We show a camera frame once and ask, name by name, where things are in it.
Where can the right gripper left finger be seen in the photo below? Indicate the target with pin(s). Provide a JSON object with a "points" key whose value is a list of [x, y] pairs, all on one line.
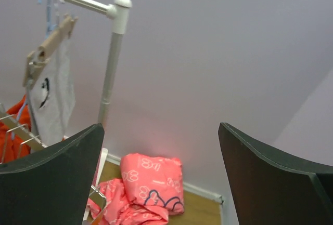
{"points": [[49, 178]]}

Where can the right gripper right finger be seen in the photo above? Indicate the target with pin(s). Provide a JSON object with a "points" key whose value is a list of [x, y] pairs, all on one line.
{"points": [[270, 186]]}

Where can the steel two-tier dish rack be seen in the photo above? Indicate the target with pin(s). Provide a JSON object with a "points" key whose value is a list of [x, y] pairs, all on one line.
{"points": [[26, 142]]}

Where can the orange garment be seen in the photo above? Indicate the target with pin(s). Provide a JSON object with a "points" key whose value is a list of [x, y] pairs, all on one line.
{"points": [[20, 112]]}

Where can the grey towel with panda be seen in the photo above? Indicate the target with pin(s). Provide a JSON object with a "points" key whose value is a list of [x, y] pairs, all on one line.
{"points": [[52, 98]]}

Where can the pink patterned garment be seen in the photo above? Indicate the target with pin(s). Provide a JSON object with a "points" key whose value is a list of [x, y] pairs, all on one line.
{"points": [[149, 191]]}

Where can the beige clip hanger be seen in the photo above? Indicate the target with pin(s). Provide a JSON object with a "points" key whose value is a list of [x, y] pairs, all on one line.
{"points": [[38, 59]]}

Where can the white clothes rail frame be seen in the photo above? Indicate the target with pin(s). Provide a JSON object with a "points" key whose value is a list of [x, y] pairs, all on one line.
{"points": [[119, 13]]}

